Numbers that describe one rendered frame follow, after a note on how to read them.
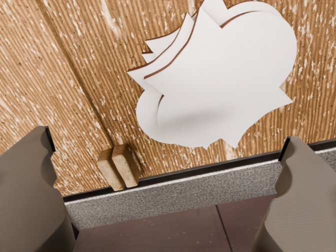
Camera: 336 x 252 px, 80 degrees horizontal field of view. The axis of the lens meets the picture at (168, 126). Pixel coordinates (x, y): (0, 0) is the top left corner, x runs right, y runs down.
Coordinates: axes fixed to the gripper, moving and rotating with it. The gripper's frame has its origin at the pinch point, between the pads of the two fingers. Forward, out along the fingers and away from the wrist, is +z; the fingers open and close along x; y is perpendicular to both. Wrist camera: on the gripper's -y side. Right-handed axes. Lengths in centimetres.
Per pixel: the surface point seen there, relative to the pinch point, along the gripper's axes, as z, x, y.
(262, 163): 14.3, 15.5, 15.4
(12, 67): 11.1, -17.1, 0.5
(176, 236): 106, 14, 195
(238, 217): 107, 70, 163
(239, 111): 7.3, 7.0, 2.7
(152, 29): 11.6, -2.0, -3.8
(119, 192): 13.6, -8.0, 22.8
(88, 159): 11.3, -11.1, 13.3
